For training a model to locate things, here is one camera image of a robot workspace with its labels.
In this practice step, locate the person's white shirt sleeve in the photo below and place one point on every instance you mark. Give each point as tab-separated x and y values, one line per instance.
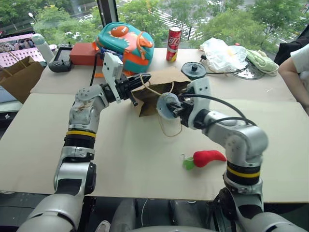
301	60

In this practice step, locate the small brown paper bag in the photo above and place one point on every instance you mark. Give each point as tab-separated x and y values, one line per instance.
159	83

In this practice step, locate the dark window frame post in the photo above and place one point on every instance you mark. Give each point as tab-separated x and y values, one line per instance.
107	12

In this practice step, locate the red-orange box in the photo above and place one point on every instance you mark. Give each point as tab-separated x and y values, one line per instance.
83	54

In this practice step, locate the person's bare forearm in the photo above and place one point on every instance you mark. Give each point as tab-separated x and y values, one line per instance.
293	82

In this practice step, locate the red chili plush toy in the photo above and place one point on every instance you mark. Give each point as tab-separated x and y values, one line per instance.
207	158

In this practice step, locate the white plastic bag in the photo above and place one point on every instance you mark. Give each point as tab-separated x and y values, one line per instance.
220	55

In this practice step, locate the red soda can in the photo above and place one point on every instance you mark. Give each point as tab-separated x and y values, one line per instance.
173	44

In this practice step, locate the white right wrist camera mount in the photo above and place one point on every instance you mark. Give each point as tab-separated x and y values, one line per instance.
201	96

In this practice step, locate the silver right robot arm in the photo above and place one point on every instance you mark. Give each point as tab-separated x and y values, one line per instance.
246	140

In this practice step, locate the black round lid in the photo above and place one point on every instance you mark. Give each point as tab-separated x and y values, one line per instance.
193	69

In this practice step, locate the green cloth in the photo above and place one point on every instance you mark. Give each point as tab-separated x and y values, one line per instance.
262	61

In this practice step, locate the small white jar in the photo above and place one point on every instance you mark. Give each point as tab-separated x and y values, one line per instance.
53	49

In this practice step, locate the white water bottle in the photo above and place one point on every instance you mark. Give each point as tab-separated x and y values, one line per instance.
43	47

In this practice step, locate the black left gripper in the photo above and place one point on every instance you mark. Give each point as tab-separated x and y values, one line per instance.
123	88

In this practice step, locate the grey-blue round plush toy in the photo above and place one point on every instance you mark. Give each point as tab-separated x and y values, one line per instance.
164	106

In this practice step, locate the pink printed sheet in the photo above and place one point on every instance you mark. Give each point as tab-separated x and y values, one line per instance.
17	52

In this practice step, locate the black remote controller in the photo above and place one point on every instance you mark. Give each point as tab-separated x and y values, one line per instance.
59	66

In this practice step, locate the large brown paper bag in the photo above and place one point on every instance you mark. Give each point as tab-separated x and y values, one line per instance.
21	77

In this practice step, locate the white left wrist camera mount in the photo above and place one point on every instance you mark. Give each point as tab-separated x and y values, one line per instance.
113	67

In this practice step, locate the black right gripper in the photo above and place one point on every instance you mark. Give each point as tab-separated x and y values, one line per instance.
186	110

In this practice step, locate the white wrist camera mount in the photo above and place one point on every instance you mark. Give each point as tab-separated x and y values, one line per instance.
201	96
113	67

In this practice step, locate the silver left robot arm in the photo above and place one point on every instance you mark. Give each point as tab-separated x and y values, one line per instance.
82	111

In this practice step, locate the round glass plate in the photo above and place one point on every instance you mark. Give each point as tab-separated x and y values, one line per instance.
252	72

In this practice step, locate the teal monster backpack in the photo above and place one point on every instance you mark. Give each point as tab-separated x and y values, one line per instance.
128	46

